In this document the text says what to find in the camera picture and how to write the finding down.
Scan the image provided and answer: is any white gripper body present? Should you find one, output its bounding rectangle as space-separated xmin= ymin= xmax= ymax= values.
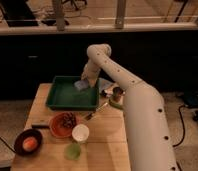
xmin=81 ymin=64 xmax=98 ymax=87

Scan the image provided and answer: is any blue-grey sponge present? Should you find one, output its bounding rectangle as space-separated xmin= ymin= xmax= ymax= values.
xmin=74 ymin=80 xmax=89 ymax=91

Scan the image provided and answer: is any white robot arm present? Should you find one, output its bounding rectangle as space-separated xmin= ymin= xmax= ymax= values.
xmin=81 ymin=44 xmax=179 ymax=171

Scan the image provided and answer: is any green plastic tray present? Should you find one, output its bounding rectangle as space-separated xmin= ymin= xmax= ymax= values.
xmin=46 ymin=76 xmax=99 ymax=111

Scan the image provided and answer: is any green cucumber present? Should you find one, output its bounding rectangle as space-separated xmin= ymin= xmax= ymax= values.
xmin=109 ymin=101 xmax=123 ymax=110

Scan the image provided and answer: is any brown pine cone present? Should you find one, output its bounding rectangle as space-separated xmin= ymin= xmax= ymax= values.
xmin=62 ymin=113 xmax=76 ymax=128

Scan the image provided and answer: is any orange terracotta bowl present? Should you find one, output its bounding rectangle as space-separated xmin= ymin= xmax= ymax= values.
xmin=49 ymin=112 xmax=81 ymax=138

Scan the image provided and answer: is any white paper cup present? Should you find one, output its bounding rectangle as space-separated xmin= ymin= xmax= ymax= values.
xmin=72 ymin=124 xmax=89 ymax=143

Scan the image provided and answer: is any black flat bar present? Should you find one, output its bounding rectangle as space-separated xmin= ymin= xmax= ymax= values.
xmin=31 ymin=125 xmax=49 ymax=129

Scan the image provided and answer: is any orange fruit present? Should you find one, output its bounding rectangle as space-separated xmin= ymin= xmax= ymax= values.
xmin=23 ymin=137 xmax=38 ymax=152

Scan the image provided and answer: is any dark brown bowl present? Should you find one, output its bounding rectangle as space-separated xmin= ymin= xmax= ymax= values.
xmin=14 ymin=129 xmax=42 ymax=156

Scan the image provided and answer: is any metal spoon with dark handle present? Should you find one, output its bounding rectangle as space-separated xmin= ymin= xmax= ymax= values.
xmin=84 ymin=102 xmax=108 ymax=121

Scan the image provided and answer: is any black floor cable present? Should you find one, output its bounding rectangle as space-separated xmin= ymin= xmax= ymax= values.
xmin=172 ymin=104 xmax=190 ymax=148

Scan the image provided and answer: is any black cable at left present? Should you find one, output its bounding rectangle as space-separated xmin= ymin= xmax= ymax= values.
xmin=0 ymin=130 xmax=16 ymax=154

